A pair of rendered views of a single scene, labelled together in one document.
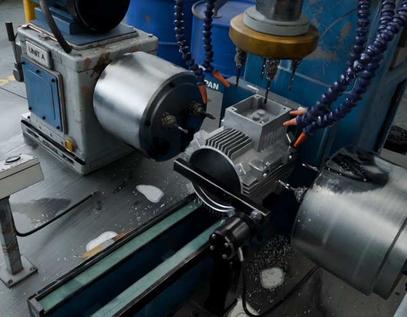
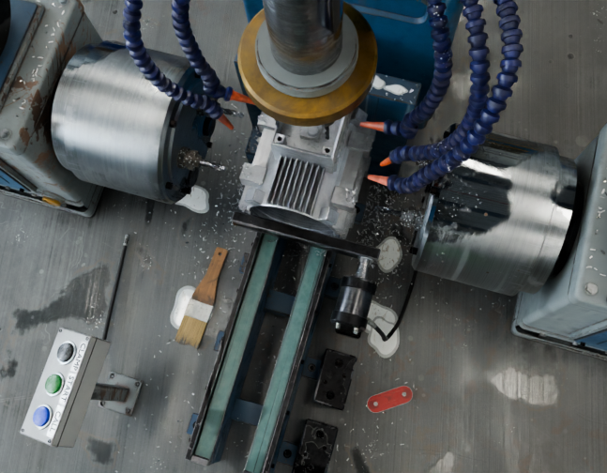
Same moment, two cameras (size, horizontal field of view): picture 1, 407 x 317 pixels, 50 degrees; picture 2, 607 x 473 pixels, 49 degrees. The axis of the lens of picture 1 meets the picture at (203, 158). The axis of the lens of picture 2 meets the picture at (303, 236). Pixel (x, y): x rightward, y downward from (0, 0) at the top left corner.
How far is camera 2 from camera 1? 0.67 m
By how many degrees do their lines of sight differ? 41
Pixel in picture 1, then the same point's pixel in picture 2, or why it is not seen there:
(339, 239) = (471, 276)
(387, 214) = (520, 250)
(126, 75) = (98, 133)
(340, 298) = not seen: hidden behind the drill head
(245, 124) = (307, 156)
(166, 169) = not seen: hidden behind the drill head
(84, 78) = (33, 151)
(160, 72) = (144, 111)
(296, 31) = (348, 75)
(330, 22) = not seen: outside the picture
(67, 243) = (148, 330)
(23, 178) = (95, 365)
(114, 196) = (151, 230)
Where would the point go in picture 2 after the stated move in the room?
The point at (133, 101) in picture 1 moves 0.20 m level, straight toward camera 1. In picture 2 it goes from (133, 170) to (194, 272)
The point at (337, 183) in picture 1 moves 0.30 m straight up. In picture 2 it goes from (455, 228) to (506, 149)
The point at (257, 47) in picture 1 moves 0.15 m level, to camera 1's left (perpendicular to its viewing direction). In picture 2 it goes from (305, 123) to (194, 165)
